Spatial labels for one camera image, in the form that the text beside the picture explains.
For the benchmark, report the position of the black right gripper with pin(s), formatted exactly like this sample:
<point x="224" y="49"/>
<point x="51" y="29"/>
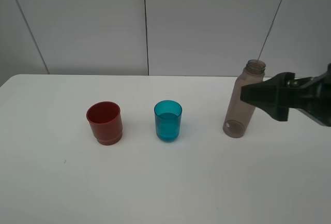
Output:
<point x="310" y="96"/>

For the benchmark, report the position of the brown translucent plastic bottle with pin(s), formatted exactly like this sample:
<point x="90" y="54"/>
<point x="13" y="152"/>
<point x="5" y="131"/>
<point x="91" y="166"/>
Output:
<point x="240" y="113"/>

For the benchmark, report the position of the blue translucent plastic cup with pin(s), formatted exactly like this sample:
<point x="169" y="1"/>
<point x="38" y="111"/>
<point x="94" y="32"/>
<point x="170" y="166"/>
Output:
<point x="168" y="114"/>

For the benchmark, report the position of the red plastic cup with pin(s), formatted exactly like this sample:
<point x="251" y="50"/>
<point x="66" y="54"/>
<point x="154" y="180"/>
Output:
<point x="105" y="121"/>

